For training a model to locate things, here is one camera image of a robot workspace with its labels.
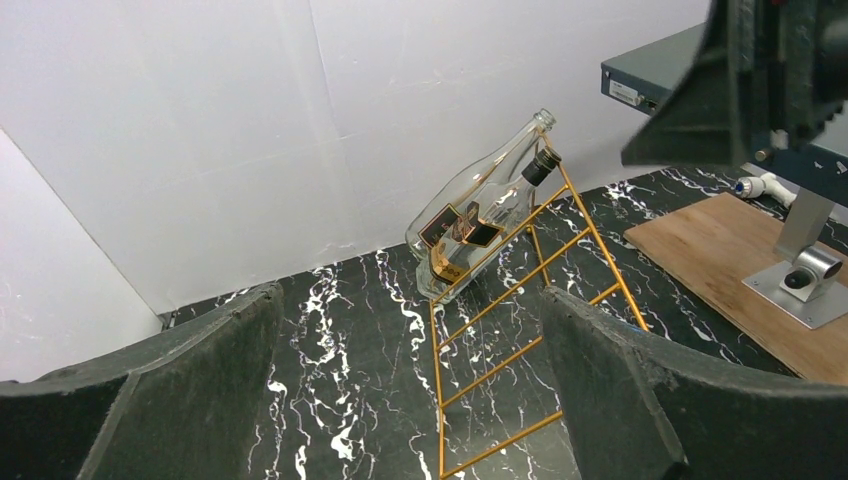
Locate gold wire wine rack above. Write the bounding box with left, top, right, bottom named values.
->
left=429, top=129, right=651, bottom=480

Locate white plastic connector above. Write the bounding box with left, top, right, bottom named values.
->
left=733, top=172, right=797, bottom=209

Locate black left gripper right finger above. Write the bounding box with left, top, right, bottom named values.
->
left=540, top=287, right=847, bottom=479

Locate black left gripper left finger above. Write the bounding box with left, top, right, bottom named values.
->
left=1, top=283, right=284, bottom=479

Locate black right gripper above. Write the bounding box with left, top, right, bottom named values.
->
left=621, top=0, right=847, bottom=166

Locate metal switch support stand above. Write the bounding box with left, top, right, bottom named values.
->
left=743, top=188, right=847, bottom=330

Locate dark teal network switch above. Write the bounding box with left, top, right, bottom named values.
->
left=601, top=17, right=847, bottom=205

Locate clear bottle with dark label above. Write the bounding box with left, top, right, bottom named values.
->
left=405, top=108, right=556, bottom=261

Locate clear square bottle black cap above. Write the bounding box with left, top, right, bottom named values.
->
left=416, top=147, right=562, bottom=304

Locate wooden board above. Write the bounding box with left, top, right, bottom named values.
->
left=624, top=193, right=847, bottom=385

